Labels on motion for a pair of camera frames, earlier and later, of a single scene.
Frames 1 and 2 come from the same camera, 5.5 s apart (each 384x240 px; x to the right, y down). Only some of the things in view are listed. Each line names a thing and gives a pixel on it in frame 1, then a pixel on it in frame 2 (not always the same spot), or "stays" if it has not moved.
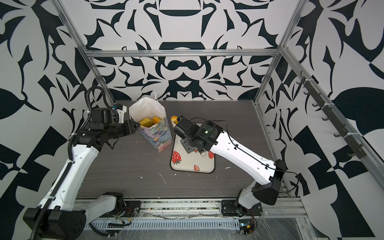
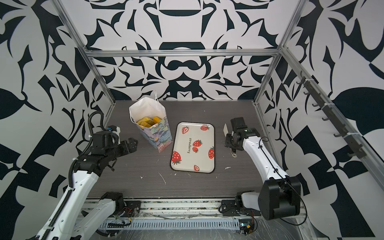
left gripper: (128, 126) to (125, 149)
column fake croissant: (146, 121) stays
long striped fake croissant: (156, 119) stays
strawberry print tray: (193, 162) stays
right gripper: (186, 146) to (227, 142)
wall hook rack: (356, 147) stays
